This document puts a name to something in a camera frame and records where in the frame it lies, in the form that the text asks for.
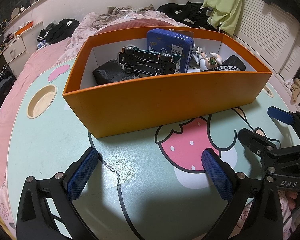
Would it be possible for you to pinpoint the white nightstand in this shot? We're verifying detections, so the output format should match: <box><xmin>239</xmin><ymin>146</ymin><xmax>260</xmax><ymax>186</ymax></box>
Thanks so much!
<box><xmin>2</xmin><ymin>21</ymin><xmax>44</xmax><ymax>64</ymax></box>

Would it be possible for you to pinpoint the black white striped clothes pile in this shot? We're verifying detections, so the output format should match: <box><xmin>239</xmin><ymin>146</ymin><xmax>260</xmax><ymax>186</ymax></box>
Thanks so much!
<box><xmin>36</xmin><ymin>19</ymin><xmax>80</xmax><ymax>45</ymax></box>

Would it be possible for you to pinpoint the beige knit cloth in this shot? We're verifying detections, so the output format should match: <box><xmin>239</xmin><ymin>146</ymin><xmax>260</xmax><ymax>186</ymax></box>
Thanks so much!
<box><xmin>91</xmin><ymin>5</ymin><xmax>155</xmax><ymax>28</ymax></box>

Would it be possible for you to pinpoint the white louvered closet door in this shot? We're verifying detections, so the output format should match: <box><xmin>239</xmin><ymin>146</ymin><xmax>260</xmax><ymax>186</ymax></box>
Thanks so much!
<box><xmin>230</xmin><ymin>0</ymin><xmax>300</xmax><ymax>80</ymax></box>

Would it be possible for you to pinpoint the dark green toy car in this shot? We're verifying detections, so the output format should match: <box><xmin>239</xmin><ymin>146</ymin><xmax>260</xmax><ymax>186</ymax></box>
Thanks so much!
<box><xmin>117</xmin><ymin>46</ymin><xmax>180</xmax><ymax>78</ymax></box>

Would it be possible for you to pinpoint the red pillow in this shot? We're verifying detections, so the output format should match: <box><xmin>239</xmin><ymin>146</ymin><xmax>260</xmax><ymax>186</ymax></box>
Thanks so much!
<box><xmin>97</xmin><ymin>19</ymin><xmax>173</xmax><ymax>34</ymax></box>

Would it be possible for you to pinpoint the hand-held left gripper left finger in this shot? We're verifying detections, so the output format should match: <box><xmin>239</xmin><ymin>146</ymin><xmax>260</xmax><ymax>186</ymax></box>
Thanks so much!
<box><xmin>16</xmin><ymin>147</ymin><xmax>99</xmax><ymax>240</ymax></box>

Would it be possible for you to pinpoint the white figurine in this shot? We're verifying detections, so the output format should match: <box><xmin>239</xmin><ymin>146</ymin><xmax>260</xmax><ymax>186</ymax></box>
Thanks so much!
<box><xmin>199</xmin><ymin>52</ymin><xmax>224</xmax><ymax>72</ymax></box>

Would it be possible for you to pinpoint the silver keychain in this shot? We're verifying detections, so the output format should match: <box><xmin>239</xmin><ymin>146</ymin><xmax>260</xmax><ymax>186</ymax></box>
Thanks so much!
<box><xmin>190</xmin><ymin>46</ymin><xmax>205</xmax><ymax>69</ymax></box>

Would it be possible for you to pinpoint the green hanging garment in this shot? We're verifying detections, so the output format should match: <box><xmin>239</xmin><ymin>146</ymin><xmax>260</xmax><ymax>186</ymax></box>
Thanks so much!
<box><xmin>202</xmin><ymin>0</ymin><xmax>245</xmax><ymax>34</ymax></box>

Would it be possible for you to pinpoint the pink floral quilt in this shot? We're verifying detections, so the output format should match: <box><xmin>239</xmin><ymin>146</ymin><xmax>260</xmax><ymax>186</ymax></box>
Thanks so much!
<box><xmin>65</xmin><ymin>11</ymin><xmax>190</xmax><ymax>62</ymax></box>

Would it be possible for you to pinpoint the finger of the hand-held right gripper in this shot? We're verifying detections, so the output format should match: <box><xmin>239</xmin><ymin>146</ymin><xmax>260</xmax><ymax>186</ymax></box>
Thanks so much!
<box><xmin>237</xmin><ymin>128</ymin><xmax>280</xmax><ymax>156</ymax></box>
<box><xmin>268</xmin><ymin>106</ymin><xmax>300</xmax><ymax>143</ymax></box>

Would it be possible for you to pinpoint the black pouch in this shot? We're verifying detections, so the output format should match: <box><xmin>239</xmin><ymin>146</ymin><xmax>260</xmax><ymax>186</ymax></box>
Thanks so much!
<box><xmin>92</xmin><ymin>59</ymin><xmax>140</xmax><ymax>85</ymax></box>

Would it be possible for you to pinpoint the small orange tray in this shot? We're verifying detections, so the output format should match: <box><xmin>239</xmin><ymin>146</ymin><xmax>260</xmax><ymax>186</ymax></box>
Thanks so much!
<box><xmin>15</xmin><ymin>21</ymin><xmax>34</xmax><ymax>35</ymax></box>

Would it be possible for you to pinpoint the green cartoon printed desktop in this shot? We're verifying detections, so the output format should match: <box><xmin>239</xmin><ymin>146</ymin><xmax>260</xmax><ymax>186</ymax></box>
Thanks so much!
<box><xmin>6</xmin><ymin>56</ymin><xmax>299</xmax><ymax>240</ymax></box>

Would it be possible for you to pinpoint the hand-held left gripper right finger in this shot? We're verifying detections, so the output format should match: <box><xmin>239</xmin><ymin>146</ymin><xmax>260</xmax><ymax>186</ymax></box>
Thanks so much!
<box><xmin>201</xmin><ymin>148</ymin><xmax>284</xmax><ymax>240</ymax></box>

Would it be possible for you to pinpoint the orange cardboard box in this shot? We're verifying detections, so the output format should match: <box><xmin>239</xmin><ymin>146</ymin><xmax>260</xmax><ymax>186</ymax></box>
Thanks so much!
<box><xmin>62</xmin><ymin>26</ymin><xmax>273</xmax><ymax>139</ymax></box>

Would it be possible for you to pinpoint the black cloth bundle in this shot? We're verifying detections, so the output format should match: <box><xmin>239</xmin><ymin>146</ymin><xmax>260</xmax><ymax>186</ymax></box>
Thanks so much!
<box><xmin>214</xmin><ymin>55</ymin><xmax>246</xmax><ymax>72</ymax></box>

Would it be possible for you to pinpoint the blue metal tin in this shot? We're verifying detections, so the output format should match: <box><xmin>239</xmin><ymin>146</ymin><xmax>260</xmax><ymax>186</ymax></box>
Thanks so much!
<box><xmin>146</xmin><ymin>28</ymin><xmax>194</xmax><ymax>73</ymax></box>

